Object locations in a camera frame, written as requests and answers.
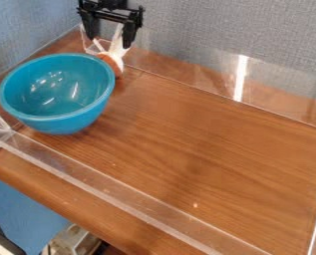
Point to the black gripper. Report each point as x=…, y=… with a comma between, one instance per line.
x=113, y=10

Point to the white and brown toy mushroom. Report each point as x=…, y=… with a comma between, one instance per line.
x=115, y=54

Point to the blue plastic bowl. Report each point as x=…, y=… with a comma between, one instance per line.
x=59, y=93

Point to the white power strip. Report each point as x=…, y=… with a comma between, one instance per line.
x=73, y=241

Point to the clear acrylic barrier wall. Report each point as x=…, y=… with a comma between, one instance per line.
x=196, y=167

